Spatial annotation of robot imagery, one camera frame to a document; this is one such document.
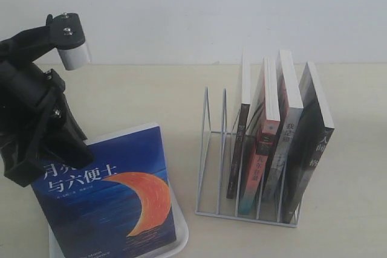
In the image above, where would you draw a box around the pink red spine book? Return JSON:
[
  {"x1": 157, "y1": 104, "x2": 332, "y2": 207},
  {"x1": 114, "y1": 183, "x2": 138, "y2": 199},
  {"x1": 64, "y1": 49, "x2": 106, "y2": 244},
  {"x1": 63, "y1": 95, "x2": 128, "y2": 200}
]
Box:
[{"x1": 238, "y1": 57, "x2": 281, "y2": 216}]

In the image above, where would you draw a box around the blue moon cover book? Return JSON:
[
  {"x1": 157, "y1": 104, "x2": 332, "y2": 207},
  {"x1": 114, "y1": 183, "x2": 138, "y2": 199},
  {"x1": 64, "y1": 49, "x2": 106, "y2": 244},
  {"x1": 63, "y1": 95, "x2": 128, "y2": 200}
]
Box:
[{"x1": 30, "y1": 122, "x2": 178, "y2": 258}]

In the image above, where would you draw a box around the white wire book rack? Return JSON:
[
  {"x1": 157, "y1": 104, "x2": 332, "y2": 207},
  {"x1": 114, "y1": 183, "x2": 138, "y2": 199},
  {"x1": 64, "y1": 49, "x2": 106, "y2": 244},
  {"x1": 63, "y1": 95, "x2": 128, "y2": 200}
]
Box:
[{"x1": 195, "y1": 87, "x2": 301, "y2": 228}]

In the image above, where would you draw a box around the white cylindrical wrist camera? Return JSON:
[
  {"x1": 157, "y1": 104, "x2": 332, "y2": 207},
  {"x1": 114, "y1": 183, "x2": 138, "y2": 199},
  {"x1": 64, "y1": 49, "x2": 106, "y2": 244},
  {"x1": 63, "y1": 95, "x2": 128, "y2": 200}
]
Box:
[{"x1": 46, "y1": 12, "x2": 91, "y2": 71}]

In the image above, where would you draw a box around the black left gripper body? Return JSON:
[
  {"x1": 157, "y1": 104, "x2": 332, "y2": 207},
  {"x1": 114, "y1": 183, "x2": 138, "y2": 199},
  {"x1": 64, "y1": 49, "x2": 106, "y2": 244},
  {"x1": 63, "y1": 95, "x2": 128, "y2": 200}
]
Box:
[{"x1": 1, "y1": 27, "x2": 68, "y2": 161}]

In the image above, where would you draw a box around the dark brown spine book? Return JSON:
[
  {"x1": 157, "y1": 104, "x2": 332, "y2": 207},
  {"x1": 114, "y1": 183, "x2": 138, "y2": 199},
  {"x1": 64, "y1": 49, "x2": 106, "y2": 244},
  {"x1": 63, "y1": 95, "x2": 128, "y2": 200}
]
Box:
[{"x1": 226, "y1": 48, "x2": 251, "y2": 199}]

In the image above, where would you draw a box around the black grey cover book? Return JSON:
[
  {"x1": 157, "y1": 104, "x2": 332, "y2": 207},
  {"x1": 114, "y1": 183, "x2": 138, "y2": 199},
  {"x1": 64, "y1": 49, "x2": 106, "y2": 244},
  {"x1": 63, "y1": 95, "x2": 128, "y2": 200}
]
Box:
[{"x1": 281, "y1": 61, "x2": 335, "y2": 224}]

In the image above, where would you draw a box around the grey white spine book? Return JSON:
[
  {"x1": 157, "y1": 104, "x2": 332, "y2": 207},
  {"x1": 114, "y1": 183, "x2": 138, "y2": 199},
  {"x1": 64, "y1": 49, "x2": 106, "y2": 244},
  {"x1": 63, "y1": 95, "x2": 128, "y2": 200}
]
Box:
[{"x1": 262, "y1": 50, "x2": 304, "y2": 202}]

